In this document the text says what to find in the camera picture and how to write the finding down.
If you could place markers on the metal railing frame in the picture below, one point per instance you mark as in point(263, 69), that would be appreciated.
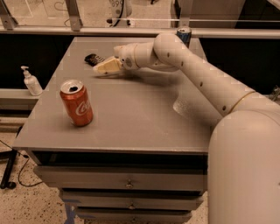
point(206, 18)

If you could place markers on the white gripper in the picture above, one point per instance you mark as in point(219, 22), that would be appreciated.
point(127, 57)

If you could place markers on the blue redbull can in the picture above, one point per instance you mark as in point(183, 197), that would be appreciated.
point(184, 33)

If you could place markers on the black rxbar chocolate wrapper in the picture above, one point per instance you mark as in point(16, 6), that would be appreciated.
point(93, 59)

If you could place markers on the black stand leg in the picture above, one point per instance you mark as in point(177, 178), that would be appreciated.
point(9, 157)

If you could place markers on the grey drawer cabinet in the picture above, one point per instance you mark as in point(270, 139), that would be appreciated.
point(143, 158)

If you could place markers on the white pump sanitizer bottle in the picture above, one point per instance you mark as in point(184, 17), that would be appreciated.
point(31, 82)

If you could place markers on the orange coca-cola can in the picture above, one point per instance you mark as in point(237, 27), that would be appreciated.
point(74, 95)

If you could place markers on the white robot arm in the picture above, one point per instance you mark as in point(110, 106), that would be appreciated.
point(243, 175)

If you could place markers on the white numbered robot base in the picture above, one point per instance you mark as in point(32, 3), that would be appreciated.
point(120, 12)

